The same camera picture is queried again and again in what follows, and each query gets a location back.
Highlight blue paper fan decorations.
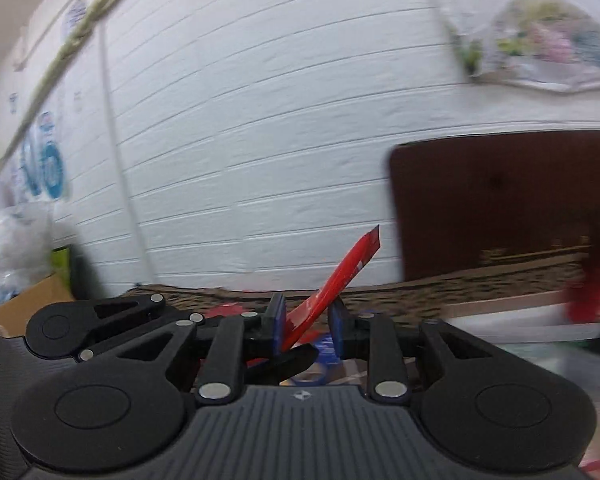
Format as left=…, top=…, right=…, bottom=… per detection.
left=9, top=110, right=69, bottom=204

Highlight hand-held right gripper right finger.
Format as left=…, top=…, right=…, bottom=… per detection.
left=327, top=296, right=487, bottom=404

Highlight red tube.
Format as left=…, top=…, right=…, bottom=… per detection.
left=245, top=224, right=383, bottom=367

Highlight white plastic bag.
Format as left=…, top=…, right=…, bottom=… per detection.
left=0, top=204, right=56, bottom=312

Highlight floral plastic bag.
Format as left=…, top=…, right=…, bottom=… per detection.
left=429, top=0, right=600, bottom=94

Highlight open cardboard box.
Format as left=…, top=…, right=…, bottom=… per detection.
left=0, top=274, right=77, bottom=337

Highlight red artificial flower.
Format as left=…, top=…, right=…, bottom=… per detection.
left=564, top=249, right=600, bottom=327

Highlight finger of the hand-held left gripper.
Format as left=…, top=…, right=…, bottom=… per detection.
left=81, top=293, right=206, bottom=349

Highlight pale green rope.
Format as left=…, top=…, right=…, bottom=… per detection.
left=0, top=0, right=148, bottom=188

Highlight thin wall cable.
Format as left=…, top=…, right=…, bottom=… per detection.
left=96, top=0, right=159, bottom=284

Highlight dark brown headboard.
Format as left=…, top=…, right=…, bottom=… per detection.
left=388, top=130, right=600, bottom=282

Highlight green bag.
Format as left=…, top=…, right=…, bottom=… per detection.
left=49, top=244, right=74, bottom=287

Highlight brown printed blanket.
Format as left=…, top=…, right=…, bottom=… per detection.
left=124, top=254, right=597, bottom=341

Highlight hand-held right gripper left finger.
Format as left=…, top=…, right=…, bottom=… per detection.
left=79, top=293, right=288, bottom=407

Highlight red gift box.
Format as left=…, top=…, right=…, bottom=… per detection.
left=204, top=303, right=247, bottom=319

